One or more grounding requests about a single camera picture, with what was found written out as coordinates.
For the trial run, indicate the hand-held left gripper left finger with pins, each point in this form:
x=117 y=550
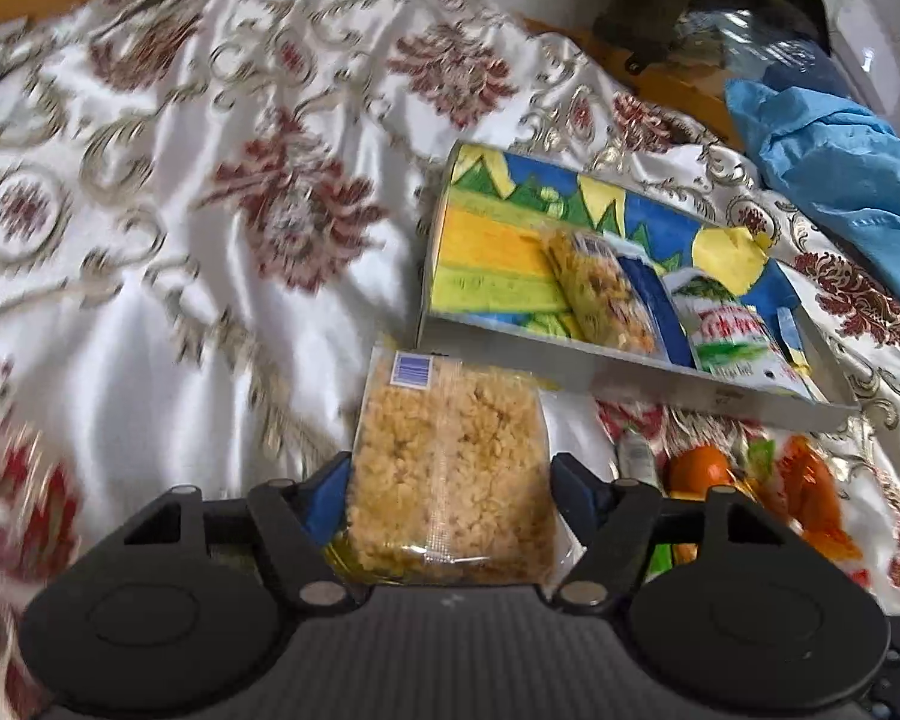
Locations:
x=330 y=499

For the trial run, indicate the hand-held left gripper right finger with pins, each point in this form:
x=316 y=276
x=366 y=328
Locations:
x=574 y=495

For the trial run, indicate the green stick snack packet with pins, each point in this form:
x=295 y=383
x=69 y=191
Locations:
x=636 y=457

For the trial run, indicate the rice crisp cake packet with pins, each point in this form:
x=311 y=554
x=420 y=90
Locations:
x=435 y=480

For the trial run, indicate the round orange snack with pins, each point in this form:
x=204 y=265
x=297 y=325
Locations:
x=694 y=469

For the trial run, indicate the small peanut snack packet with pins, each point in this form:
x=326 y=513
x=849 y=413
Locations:
x=600 y=292

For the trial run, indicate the blue snack packet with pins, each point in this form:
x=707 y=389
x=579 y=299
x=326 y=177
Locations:
x=664 y=307

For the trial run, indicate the white green snack packet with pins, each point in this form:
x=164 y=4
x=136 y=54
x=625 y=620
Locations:
x=727 y=337

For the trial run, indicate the orange snack packet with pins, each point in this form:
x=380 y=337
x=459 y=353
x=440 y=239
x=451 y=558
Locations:
x=814 y=495

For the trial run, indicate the painted cardboard tray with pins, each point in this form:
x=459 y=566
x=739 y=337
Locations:
x=487 y=255

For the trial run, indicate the printed satin blanket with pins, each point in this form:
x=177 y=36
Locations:
x=157 y=315

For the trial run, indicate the blue cloth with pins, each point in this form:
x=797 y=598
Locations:
x=832 y=165

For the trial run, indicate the brown cloth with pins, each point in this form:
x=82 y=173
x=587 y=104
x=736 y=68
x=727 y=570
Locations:
x=637 y=22

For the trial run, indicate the clear plastic bag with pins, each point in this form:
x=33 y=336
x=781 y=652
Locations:
x=780 y=52

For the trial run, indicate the white air conditioner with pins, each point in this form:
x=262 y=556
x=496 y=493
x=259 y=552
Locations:
x=877 y=30

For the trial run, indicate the wooden bed rail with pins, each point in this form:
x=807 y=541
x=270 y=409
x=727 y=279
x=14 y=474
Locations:
x=0 y=11

